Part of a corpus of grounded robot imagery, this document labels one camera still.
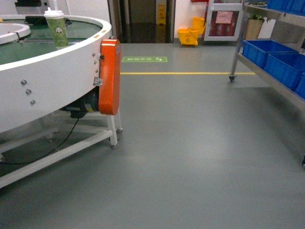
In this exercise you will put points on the steel shelf cart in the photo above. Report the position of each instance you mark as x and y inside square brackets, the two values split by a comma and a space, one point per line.
[290, 12]

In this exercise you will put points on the orange motor guard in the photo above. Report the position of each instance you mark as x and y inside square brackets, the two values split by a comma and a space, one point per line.
[110, 71]

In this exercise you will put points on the black drive motor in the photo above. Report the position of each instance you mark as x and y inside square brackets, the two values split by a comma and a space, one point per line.
[87, 103]

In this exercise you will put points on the yellow mop bucket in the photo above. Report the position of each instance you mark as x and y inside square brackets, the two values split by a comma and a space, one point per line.
[190, 35]

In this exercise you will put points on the yellow wet floor sign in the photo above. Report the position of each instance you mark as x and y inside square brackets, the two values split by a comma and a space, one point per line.
[161, 14]

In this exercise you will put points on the round rotary conveyor table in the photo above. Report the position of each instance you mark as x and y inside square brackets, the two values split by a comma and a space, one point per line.
[36, 81]

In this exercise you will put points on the fire extinguisher cabinet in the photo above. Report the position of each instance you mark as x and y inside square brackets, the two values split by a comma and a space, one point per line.
[223, 20]

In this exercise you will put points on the blue bin far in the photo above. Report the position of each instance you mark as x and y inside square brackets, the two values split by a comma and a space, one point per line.
[258, 50]

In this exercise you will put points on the blue bin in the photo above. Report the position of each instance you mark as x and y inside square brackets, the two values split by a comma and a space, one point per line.
[286, 68]
[258, 50]

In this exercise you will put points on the green paper cup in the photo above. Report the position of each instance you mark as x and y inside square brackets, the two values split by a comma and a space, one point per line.
[56, 22]

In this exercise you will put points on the potted plant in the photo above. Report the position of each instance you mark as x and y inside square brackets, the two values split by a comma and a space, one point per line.
[253, 27]

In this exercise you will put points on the blue bin middle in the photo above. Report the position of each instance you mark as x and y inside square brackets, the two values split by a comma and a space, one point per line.
[286, 68]

